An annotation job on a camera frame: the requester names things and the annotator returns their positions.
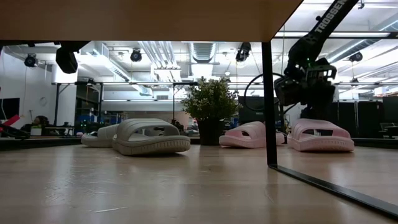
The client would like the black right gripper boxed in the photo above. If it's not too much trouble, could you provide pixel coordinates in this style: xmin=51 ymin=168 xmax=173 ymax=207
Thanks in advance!
xmin=274 ymin=73 xmax=336 ymax=121

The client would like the pink rubber slide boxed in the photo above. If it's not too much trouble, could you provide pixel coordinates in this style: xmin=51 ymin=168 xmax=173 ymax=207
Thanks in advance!
xmin=218 ymin=121 xmax=285 ymax=149
xmin=287 ymin=118 xmax=355 ymax=152

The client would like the grey rubber slide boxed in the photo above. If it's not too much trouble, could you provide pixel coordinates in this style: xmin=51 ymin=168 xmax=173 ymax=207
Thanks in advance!
xmin=111 ymin=118 xmax=192 ymax=156
xmin=81 ymin=123 xmax=121 ymax=148

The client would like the wooden shelf with black legs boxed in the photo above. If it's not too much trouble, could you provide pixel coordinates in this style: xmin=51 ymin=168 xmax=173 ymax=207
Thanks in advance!
xmin=0 ymin=0 xmax=398 ymax=219

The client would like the black room divider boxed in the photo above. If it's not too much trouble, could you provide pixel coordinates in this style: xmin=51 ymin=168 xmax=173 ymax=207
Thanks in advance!
xmin=334 ymin=101 xmax=383 ymax=138

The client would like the black monitor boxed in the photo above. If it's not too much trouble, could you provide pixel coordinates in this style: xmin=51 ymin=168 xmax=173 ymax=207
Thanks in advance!
xmin=238 ymin=95 xmax=264 ymax=124

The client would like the black ceiling spotlight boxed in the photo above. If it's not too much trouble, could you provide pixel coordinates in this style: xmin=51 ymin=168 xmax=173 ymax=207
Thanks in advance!
xmin=24 ymin=53 xmax=39 ymax=68
xmin=235 ymin=42 xmax=252 ymax=63
xmin=129 ymin=49 xmax=143 ymax=63
xmin=348 ymin=51 xmax=364 ymax=63

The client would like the black office chair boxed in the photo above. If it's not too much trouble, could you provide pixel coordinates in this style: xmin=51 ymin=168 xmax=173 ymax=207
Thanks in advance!
xmin=379 ymin=122 xmax=398 ymax=139

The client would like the green potted plant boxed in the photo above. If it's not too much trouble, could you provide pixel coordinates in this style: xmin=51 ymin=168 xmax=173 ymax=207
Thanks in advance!
xmin=181 ymin=76 xmax=243 ymax=146

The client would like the person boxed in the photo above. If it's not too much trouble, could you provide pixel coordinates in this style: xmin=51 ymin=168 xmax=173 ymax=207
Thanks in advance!
xmin=20 ymin=115 xmax=50 ymax=133

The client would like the black device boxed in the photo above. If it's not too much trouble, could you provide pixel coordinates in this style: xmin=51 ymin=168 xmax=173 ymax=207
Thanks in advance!
xmin=0 ymin=124 xmax=30 ymax=140

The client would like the red object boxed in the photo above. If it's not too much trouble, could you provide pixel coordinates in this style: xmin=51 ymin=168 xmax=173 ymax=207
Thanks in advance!
xmin=0 ymin=114 xmax=21 ymax=128

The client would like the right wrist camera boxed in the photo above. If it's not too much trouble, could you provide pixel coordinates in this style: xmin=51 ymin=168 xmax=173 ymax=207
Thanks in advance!
xmin=306 ymin=58 xmax=338 ymax=82

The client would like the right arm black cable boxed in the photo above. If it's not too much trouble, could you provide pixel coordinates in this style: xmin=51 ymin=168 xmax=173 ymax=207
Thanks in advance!
xmin=243 ymin=72 xmax=299 ymax=125

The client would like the silver ventilation duct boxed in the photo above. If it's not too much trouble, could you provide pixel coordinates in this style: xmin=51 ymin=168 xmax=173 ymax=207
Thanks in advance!
xmin=189 ymin=42 xmax=217 ymax=63

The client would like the black metal table frame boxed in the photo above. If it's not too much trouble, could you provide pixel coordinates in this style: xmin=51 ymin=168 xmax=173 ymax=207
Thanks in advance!
xmin=0 ymin=136 xmax=398 ymax=152

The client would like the black wall screen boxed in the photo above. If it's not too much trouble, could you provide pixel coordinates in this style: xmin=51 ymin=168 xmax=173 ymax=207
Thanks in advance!
xmin=0 ymin=98 xmax=21 ymax=121

